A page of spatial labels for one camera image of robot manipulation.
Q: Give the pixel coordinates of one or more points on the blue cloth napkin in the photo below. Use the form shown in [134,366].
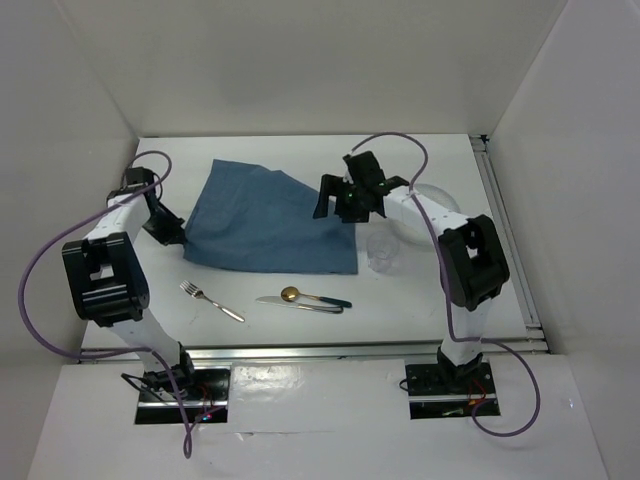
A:
[252,219]

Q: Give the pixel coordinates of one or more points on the gold spoon teal handle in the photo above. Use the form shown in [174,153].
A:
[292,294]

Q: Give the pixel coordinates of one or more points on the clear plastic cup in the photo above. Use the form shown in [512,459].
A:
[382,248]

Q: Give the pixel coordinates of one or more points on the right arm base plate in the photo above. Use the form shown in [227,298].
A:
[430,396]

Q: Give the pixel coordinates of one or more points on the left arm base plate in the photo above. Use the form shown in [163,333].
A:
[205,401]

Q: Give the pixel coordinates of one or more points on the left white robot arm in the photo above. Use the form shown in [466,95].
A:
[109,288]

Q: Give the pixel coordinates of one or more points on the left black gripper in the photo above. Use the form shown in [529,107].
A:
[173,233]

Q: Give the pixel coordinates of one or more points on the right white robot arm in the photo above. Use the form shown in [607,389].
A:
[473,265]

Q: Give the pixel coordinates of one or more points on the silver table knife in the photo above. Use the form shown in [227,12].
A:
[277,301]

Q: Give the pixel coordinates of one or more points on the aluminium front rail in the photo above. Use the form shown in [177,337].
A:
[313,352]

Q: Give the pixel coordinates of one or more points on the silver fork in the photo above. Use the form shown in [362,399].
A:
[197,293]

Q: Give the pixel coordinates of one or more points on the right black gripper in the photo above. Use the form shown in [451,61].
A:
[333,185]

